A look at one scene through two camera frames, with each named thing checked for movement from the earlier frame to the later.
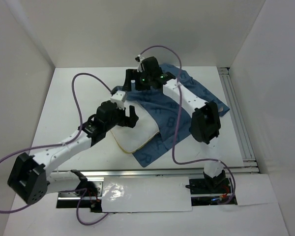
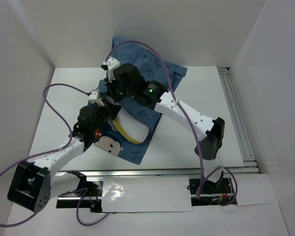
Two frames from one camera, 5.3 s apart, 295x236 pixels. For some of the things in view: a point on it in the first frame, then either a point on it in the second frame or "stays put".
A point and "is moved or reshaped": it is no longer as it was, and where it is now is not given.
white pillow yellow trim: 130,139 is moved or reshaped
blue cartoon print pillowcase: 173,118 → 139,82
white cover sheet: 146,194 stays put
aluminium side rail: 249,162 stays put
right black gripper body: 145,78 → 116,92
